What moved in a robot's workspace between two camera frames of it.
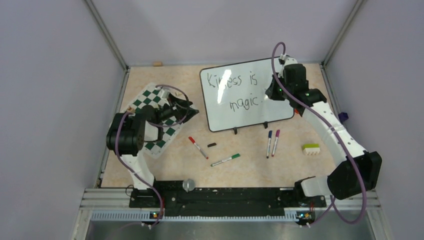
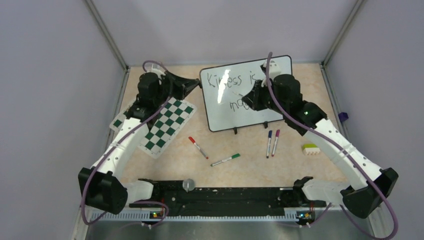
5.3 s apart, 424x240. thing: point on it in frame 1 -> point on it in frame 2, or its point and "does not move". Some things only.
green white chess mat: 153,96 does not move
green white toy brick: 311,149 does not move
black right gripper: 272,91 -> 253,98
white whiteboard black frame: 234,95 does not move
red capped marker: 192,140 does not move
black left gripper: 181,106 -> 184,86
